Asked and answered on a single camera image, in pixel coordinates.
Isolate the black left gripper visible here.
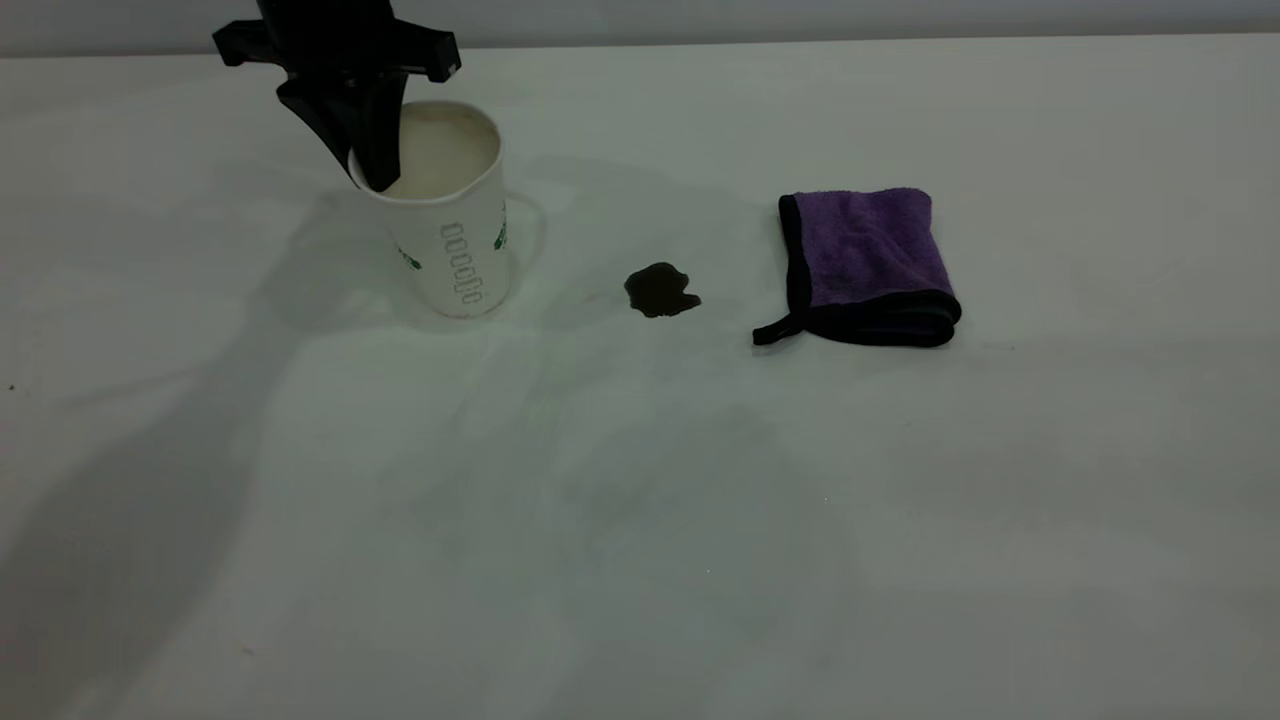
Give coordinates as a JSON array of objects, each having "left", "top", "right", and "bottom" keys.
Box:
[{"left": 212, "top": 0, "right": 462, "bottom": 193}]

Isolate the white paper coffee cup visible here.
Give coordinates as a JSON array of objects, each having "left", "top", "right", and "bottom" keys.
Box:
[{"left": 348, "top": 100, "right": 512, "bottom": 320}]

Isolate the purple cloth with black trim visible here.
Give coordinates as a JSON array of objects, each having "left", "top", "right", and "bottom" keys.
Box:
[{"left": 752, "top": 187, "right": 964, "bottom": 349}]

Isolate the dark coffee spill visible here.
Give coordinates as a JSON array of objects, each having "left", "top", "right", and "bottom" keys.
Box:
[{"left": 624, "top": 262, "right": 703, "bottom": 320}]

